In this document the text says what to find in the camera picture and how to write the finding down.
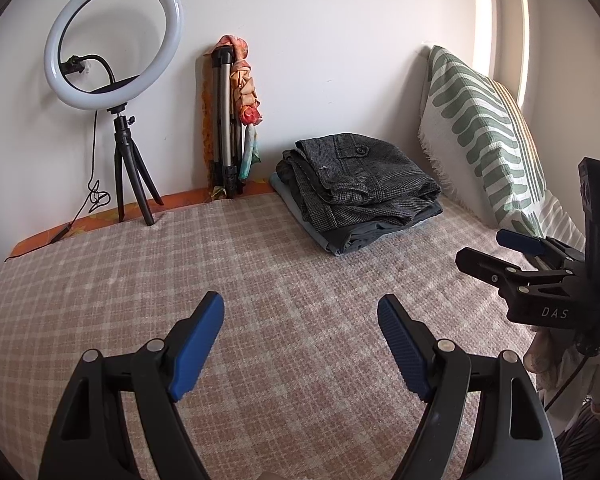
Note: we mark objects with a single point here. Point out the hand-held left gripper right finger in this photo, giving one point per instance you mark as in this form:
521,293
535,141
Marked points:
405,350

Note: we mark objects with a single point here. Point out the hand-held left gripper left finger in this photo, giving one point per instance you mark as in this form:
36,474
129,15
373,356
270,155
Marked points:
197,345

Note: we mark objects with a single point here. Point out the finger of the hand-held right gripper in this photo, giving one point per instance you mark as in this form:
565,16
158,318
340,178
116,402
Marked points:
520,241
480,260

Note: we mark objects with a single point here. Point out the grey checked pants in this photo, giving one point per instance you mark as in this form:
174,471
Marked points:
370,175

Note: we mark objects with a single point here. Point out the dark grey folded pants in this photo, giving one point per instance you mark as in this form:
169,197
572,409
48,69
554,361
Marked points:
360,237

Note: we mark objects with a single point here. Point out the person's right hand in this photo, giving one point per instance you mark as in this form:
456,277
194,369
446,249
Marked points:
540,360

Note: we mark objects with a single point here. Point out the pink checked tablecloth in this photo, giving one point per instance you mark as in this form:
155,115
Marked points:
280,285

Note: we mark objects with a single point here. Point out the green striped white pillow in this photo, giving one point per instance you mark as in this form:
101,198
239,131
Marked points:
470,110

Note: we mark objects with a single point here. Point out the small black tripod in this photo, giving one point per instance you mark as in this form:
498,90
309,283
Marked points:
122,160

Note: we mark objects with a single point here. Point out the person's striped trouser leg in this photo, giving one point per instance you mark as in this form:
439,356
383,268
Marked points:
595,440

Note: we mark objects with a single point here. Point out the folded silver tripod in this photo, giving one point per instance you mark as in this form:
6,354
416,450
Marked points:
220,110

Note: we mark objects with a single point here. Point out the colourful patterned scarf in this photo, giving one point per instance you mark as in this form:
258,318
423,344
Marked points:
242,90

